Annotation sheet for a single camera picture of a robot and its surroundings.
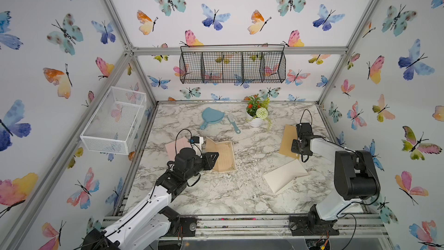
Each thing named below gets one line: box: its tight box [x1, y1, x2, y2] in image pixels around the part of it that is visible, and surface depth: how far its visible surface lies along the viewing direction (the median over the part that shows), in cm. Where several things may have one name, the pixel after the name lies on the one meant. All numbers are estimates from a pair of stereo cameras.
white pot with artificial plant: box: [245, 93, 272, 131], surface depth 100 cm
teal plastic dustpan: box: [200, 107, 225, 131], surface depth 117 cm
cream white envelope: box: [263, 158, 311, 194], surface depth 91 cm
